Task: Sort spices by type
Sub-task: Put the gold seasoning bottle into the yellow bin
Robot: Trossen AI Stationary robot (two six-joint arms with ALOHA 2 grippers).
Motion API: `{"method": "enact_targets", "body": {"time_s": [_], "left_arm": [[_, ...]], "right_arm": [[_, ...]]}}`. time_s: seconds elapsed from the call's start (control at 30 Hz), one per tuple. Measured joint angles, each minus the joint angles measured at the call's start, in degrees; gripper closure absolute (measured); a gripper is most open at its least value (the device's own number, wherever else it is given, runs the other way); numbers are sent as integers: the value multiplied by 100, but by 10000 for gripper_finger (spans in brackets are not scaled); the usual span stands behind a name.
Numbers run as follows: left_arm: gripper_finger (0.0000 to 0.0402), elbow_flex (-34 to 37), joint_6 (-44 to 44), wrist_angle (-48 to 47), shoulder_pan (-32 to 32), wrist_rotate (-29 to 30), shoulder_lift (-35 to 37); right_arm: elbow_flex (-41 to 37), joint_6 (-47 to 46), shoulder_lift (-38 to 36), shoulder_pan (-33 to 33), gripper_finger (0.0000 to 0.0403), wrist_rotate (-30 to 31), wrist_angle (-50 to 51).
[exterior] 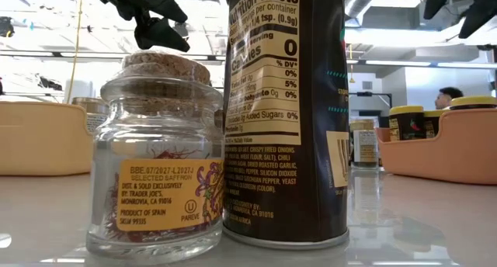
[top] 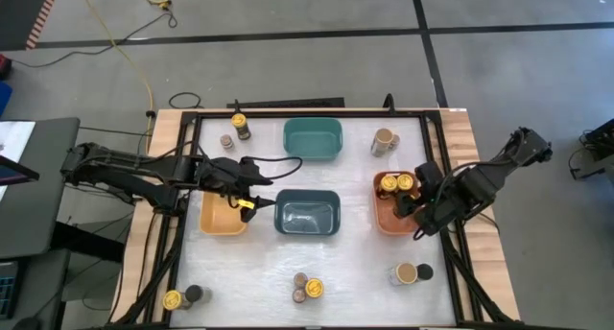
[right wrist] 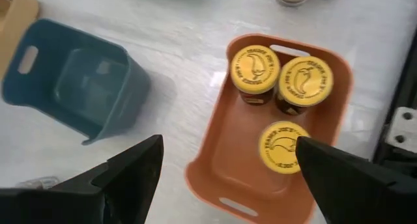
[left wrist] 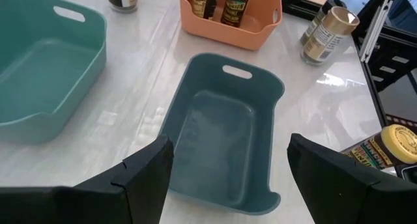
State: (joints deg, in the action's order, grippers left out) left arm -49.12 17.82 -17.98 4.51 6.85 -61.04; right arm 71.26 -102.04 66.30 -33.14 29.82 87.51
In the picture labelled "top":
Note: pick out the glass spice jar tan lid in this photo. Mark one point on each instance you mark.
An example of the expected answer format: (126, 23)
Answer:
(384, 137)
(406, 273)

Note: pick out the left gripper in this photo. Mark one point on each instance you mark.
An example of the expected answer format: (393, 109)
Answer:
(237, 195)

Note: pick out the dark desk monitor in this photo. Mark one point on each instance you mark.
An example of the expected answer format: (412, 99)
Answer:
(14, 174)

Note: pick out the orange plastic bin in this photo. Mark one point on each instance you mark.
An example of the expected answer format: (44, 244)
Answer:
(386, 222)

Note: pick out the black keyboard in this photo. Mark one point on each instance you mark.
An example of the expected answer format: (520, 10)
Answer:
(7, 291)

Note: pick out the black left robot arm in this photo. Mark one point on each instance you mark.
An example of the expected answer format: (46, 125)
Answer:
(120, 164)

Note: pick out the blue box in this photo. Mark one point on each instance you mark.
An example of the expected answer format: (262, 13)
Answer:
(4, 99)

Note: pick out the white sheet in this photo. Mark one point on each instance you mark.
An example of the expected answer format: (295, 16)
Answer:
(16, 135)

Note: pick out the teal plastic bin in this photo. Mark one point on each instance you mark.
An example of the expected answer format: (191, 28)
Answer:
(312, 140)

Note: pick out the red box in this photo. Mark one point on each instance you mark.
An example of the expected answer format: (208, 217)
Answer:
(4, 67)

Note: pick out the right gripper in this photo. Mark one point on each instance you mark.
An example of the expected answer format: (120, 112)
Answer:
(436, 215)

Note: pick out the black floor mat striped edge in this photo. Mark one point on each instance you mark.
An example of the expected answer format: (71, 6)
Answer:
(21, 13)

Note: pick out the black aluminium table frame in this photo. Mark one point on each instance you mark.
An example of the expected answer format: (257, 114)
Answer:
(307, 114)

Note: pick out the brown spice can yellow lid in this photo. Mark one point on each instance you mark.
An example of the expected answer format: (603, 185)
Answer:
(314, 288)
(405, 181)
(389, 182)
(172, 299)
(239, 120)

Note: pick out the yellow plastic bin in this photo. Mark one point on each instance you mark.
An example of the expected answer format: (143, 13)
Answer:
(218, 219)

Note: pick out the dark blue plastic bin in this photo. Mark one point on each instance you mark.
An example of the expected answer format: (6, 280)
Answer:
(307, 215)

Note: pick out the glass herb jar black lid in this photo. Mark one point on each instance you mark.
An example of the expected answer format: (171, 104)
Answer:
(194, 293)
(425, 271)

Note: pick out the grey desk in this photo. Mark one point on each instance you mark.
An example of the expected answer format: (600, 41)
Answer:
(38, 291)
(48, 200)

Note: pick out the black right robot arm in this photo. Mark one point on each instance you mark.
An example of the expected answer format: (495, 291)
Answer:
(523, 148)

